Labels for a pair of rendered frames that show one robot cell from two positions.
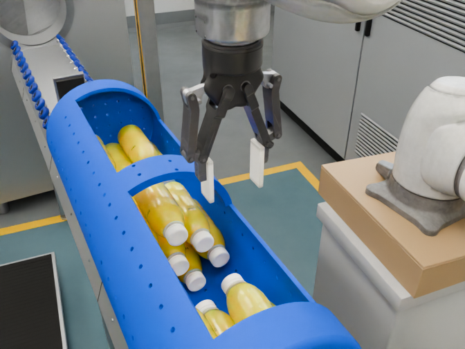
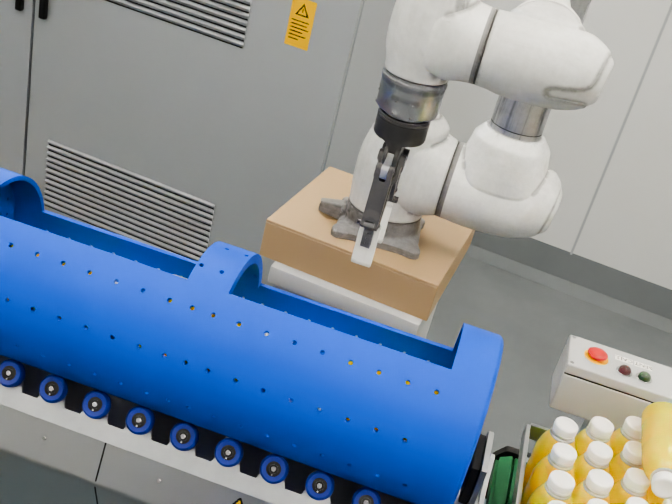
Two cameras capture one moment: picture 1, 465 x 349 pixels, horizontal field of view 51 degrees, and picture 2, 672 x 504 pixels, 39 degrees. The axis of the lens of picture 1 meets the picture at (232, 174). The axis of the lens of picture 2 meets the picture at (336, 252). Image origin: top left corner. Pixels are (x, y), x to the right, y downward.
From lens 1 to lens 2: 1.09 m
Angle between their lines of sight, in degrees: 46
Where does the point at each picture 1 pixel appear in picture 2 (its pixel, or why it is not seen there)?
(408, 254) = (417, 280)
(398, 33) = (105, 15)
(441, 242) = (426, 261)
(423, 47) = (154, 35)
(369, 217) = not seen: hidden behind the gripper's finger
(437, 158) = (420, 183)
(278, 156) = not seen: outside the picture
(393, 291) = (407, 321)
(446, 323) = not seen: hidden behind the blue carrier
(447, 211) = (415, 232)
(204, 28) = (410, 111)
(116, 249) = (267, 353)
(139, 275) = (327, 360)
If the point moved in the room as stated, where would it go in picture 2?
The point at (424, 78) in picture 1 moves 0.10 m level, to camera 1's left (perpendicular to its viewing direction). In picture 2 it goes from (163, 78) to (138, 82)
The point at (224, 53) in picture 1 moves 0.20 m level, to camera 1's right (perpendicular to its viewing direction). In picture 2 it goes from (419, 129) to (498, 108)
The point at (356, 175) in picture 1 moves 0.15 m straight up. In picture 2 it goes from (306, 221) to (322, 155)
